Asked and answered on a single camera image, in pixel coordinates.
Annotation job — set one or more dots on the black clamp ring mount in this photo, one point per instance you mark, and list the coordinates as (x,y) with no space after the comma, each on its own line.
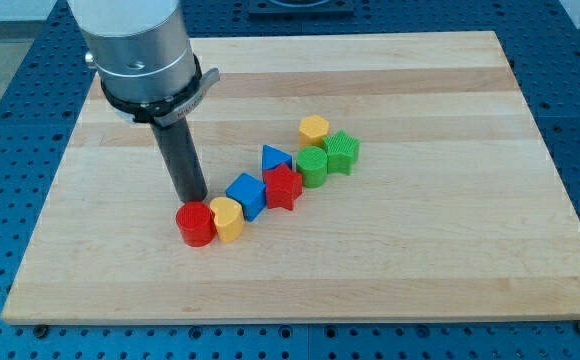
(172,108)

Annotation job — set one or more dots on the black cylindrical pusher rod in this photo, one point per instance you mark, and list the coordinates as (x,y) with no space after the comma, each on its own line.
(177,148)

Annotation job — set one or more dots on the red cylinder block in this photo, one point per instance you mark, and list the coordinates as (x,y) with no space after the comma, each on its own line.
(195,221)

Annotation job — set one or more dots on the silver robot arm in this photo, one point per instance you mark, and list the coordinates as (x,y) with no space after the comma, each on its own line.
(150,74)

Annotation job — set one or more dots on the yellow heart block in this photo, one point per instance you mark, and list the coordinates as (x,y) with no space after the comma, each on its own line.
(228,218)

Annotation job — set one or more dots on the blue cube block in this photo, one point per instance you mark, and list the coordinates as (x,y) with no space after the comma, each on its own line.
(250,193)

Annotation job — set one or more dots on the blue triangle block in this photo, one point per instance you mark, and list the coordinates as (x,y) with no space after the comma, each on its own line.
(273,157)

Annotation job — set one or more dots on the red star block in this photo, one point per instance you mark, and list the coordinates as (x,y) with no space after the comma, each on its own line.
(283,187)

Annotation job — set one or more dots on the yellow hexagon block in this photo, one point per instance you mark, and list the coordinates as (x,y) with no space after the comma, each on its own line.
(312,130)

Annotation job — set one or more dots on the green cylinder block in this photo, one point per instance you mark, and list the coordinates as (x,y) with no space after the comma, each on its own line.
(312,163)

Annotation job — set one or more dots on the green star block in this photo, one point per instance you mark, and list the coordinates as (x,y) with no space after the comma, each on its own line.
(342,151)

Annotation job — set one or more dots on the wooden board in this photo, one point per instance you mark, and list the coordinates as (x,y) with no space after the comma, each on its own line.
(454,211)

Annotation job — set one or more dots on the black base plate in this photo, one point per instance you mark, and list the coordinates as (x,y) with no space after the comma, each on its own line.
(300,7)

